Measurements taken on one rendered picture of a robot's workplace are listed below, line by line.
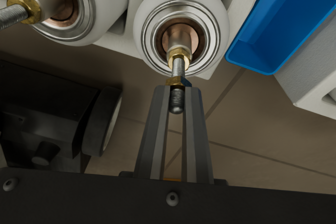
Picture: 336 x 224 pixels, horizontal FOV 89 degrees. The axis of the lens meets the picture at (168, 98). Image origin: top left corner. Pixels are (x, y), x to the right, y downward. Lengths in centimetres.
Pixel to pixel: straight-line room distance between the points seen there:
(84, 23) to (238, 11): 17
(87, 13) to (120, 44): 10
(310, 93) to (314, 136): 48
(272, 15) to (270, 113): 32
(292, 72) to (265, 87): 18
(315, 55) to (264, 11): 14
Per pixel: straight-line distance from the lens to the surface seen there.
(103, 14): 18
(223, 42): 18
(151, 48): 18
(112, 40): 27
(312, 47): 40
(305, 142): 86
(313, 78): 37
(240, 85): 54
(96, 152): 48
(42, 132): 47
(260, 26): 46
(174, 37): 16
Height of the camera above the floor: 41
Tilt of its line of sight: 48 degrees down
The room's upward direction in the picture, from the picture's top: 173 degrees counter-clockwise
